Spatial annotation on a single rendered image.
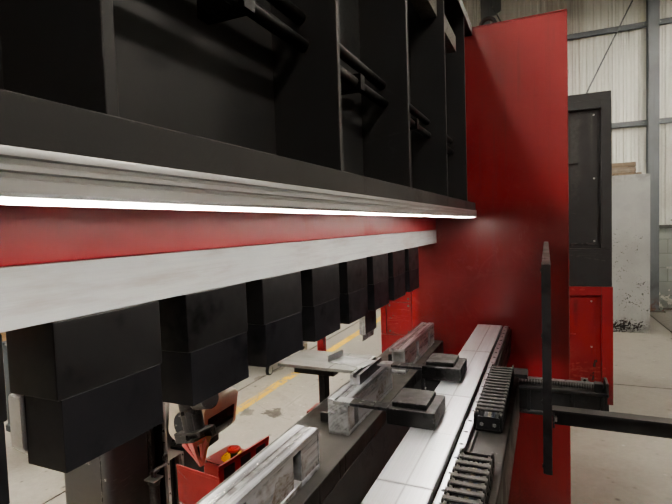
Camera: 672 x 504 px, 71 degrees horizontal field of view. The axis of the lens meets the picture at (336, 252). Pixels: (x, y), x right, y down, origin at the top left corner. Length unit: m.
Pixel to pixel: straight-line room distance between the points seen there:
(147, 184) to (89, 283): 0.25
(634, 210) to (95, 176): 6.68
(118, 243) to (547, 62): 1.99
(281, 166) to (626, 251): 6.41
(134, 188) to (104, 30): 0.12
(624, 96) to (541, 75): 6.58
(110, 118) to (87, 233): 0.23
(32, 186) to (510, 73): 2.14
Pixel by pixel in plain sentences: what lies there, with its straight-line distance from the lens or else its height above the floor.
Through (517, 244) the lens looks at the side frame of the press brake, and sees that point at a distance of 2.23.
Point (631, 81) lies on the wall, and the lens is 8.92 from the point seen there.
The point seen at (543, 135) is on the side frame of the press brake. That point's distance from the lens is 2.26.
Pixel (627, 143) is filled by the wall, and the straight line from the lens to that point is 8.72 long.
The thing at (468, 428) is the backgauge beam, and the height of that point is 0.98.
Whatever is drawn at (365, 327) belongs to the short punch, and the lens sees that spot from 1.45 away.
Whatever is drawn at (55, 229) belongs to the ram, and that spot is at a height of 1.44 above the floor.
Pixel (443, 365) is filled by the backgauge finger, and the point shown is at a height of 1.03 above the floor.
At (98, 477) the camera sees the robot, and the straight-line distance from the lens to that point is 2.06.
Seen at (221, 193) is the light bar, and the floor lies 1.46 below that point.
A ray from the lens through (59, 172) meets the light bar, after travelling 0.33.
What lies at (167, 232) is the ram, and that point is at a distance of 0.69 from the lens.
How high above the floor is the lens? 1.43
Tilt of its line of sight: 3 degrees down
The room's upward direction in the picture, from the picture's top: 2 degrees counter-clockwise
